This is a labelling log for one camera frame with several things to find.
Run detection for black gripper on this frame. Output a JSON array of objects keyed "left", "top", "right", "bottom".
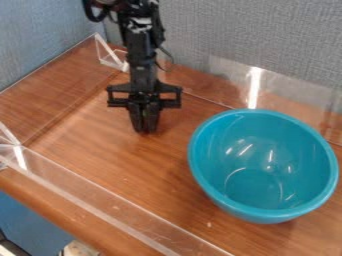
[{"left": 107, "top": 61, "right": 182, "bottom": 133}]

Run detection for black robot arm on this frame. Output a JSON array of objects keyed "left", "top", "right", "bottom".
[{"left": 82, "top": 0, "right": 182, "bottom": 133}]

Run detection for blue plastic bowl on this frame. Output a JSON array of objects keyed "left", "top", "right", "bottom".
[{"left": 187, "top": 109, "right": 339, "bottom": 224}]

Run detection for clear acrylic left barrier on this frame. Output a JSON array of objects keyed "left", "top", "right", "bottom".
[{"left": 0, "top": 32, "right": 106, "bottom": 94}]

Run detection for clear acrylic barrier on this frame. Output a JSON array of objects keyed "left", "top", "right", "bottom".
[
  {"left": 0, "top": 32, "right": 106, "bottom": 94},
  {"left": 0, "top": 123, "right": 234, "bottom": 256},
  {"left": 92, "top": 32, "right": 342, "bottom": 146}
]

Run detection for clear acrylic back barrier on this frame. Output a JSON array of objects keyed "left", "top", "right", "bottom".
[{"left": 92, "top": 32, "right": 342, "bottom": 146}]

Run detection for clear acrylic front barrier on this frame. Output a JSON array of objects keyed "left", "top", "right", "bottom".
[{"left": 0, "top": 123, "right": 234, "bottom": 256}]

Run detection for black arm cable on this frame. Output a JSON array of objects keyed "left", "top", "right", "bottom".
[{"left": 155, "top": 45, "right": 176, "bottom": 72}]

